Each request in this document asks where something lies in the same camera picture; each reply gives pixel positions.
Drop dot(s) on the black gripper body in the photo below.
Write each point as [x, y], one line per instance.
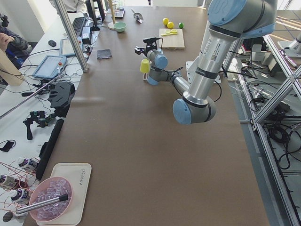
[146, 51]

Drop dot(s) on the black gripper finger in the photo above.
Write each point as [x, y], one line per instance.
[139, 50]

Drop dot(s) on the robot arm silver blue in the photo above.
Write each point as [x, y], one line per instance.
[228, 20]

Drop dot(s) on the yellow cup on rack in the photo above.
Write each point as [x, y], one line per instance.
[145, 66]

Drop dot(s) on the wooden cutting board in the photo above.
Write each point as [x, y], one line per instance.
[171, 41]

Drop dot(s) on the yellow plastic knife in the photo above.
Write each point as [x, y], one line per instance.
[167, 34]

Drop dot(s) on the mint green bowl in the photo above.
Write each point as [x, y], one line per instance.
[120, 26]

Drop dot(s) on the whole yellow lemon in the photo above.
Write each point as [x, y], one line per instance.
[165, 21]
[170, 25]

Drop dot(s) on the metal scoop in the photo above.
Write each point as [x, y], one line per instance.
[137, 16]

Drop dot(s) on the grey folded cloth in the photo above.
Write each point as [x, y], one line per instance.
[104, 54]

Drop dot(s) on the wooden mug tree stand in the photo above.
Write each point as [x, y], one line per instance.
[111, 25]

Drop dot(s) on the green lime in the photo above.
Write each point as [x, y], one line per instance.
[180, 25]

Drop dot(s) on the black keyboard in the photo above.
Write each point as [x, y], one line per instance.
[78, 24]

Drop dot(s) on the metal reacher stick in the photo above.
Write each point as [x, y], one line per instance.
[31, 95]

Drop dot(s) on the black computer mouse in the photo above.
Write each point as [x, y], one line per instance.
[52, 43]

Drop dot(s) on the black plastic housing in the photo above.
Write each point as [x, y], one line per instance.
[60, 98]

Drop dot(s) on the blue teach pendant tablet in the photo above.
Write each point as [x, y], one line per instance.
[50, 67]

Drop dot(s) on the seated person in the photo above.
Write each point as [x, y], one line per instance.
[14, 46]

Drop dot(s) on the black bar on desk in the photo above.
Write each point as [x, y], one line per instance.
[47, 149]

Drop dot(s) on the cream plastic tray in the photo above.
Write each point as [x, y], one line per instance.
[78, 174]

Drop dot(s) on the black smartphone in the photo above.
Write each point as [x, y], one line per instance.
[8, 145]

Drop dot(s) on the small bottle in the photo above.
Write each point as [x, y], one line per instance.
[8, 182]
[20, 196]
[27, 164]

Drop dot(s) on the metal muddler with black tip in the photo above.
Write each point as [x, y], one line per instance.
[38, 205]

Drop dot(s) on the white wire cup rack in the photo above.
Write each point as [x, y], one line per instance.
[145, 75]

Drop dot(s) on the aluminium frame post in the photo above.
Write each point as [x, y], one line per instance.
[60, 7]

